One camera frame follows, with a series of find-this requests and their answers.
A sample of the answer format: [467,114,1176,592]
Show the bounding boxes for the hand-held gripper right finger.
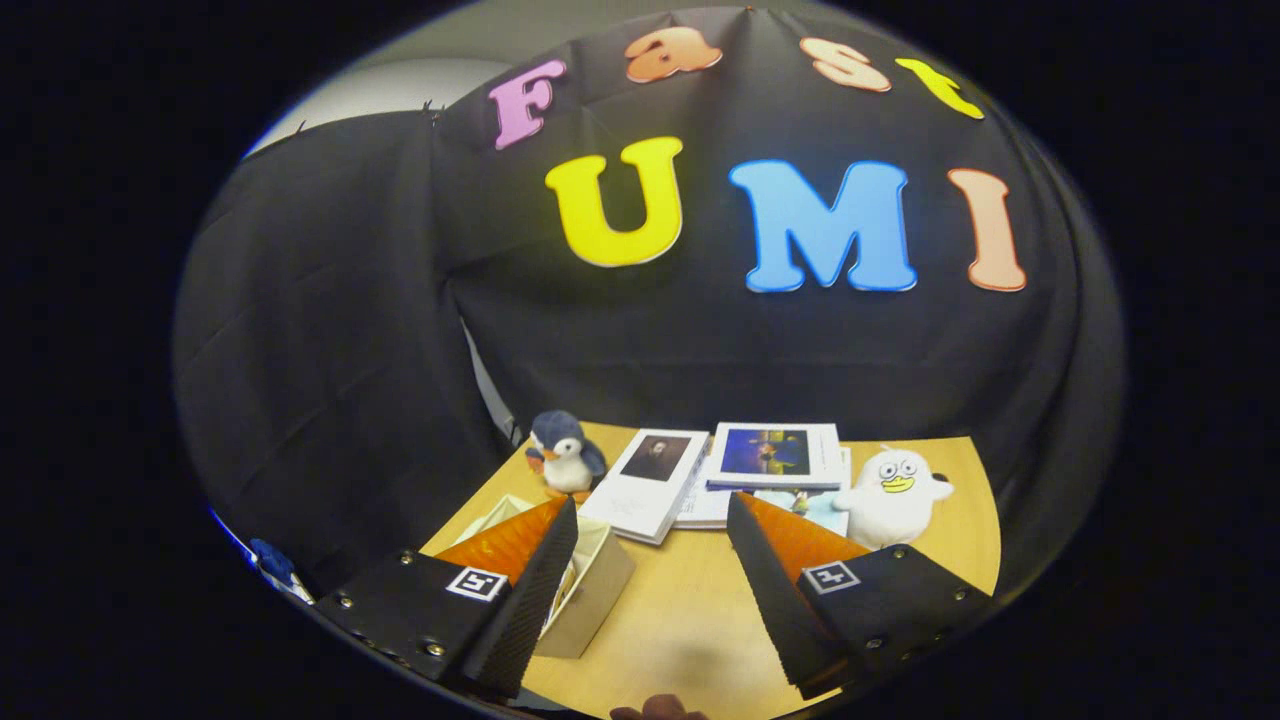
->
[725,490,996,701]

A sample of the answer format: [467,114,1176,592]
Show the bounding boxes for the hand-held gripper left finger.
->
[315,495,581,701]

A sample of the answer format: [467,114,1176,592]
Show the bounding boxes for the beige fabric storage box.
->
[452,493,638,659]

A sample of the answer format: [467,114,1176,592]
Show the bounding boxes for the book with pale teal cover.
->
[752,445,853,538]

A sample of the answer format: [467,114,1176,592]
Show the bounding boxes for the plain white book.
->
[675,485,736,529]

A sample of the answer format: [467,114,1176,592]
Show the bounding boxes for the grey penguin plush toy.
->
[525,410,608,501]

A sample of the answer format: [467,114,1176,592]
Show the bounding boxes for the white book with portrait cover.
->
[578,428,711,546]

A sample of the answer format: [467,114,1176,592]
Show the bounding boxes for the white duck plush toy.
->
[833,447,954,551]

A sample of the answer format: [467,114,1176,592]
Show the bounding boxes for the book with blue night cover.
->
[705,422,846,491]

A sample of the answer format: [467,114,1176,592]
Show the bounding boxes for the small blue object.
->
[248,538,301,591]

